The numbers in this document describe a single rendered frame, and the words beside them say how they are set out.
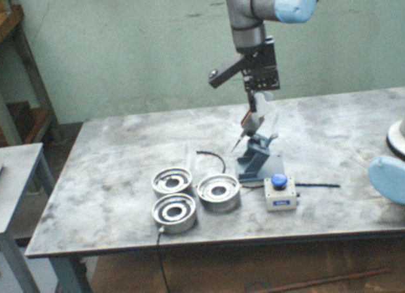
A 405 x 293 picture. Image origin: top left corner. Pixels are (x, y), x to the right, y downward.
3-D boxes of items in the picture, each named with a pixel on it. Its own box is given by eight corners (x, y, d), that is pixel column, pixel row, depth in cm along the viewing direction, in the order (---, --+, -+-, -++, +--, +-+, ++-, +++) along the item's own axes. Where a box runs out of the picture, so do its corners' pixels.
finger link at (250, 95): (257, 114, 117) (251, 80, 113) (250, 116, 117) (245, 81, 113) (256, 106, 121) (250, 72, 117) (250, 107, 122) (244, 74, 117)
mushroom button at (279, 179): (272, 199, 119) (271, 182, 116) (271, 188, 122) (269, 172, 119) (289, 197, 119) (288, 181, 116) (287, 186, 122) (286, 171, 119)
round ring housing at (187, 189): (150, 205, 128) (146, 192, 125) (160, 178, 136) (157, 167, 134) (189, 205, 125) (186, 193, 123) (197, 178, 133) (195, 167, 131)
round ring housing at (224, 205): (208, 219, 120) (205, 206, 118) (193, 194, 128) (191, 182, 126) (247, 205, 122) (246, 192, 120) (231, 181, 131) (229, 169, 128)
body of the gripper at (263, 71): (281, 92, 115) (274, 44, 109) (244, 99, 117) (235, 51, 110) (277, 77, 122) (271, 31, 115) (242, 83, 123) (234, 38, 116)
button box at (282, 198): (267, 211, 119) (265, 196, 117) (265, 192, 125) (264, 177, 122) (301, 209, 118) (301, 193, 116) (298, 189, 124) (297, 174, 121)
